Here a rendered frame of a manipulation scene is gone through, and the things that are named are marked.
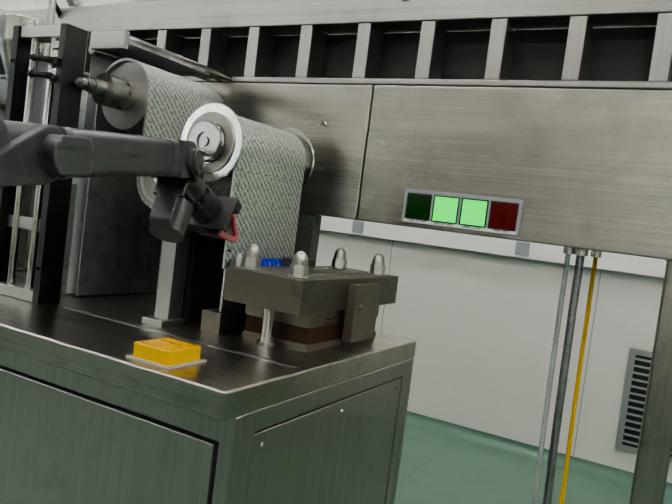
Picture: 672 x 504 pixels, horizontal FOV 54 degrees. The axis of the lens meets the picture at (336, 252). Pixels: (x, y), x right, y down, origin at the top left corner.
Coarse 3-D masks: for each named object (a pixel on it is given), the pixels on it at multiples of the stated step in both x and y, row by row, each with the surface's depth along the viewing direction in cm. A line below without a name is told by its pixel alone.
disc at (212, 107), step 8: (208, 104) 124; (216, 104) 123; (200, 112) 125; (224, 112) 122; (232, 112) 121; (192, 120) 126; (232, 120) 121; (184, 128) 127; (240, 128) 120; (184, 136) 126; (240, 136) 120; (240, 144) 120; (240, 152) 120; (232, 160) 121; (224, 168) 122; (232, 168) 121; (208, 176) 123; (216, 176) 123; (224, 176) 122
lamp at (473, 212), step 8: (464, 200) 133; (472, 200) 132; (464, 208) 133; (472, 208) 132; (480, 208) 131; (464, 216) 133; (472, 216) 132; (480, 216) 131; (472, 224) 132; (480, 224) 131
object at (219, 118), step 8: (208, 112) 123; (216, 112) 122; (200, 120) 124; (208, 120) 123; (216, 120) 122; (224, 120) 121; (192, 128) 125; (224, 128) 121; (232, 128) 121; (232, 136) 120; (232, 144) 120; (224, 152) 121; (232, 152) 121; (216, 160) 122; (224, 160) 121; (208, 168) 123; (216, 168) 122; (232, 176) 128
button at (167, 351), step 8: (136, 344) 96; (144, 344) 95; (152, 344) 95; (160, 344) 96; (168, 344) 97; (176, 344) 97; (184, 344) 98; (192, 344) 99; (136, 352) 96; (144, 352) 95; (152, 352) 94; (160, 352) 94; (168, 352) 93; (176, 352) 94; (184, 352) 96; (192, 352) 97; (200, 352) 99; (152, 360) 94; (160, 360) 93; (168, 360) 93; (176, 360) 94; (184, 360) 96; (192, 360) 97
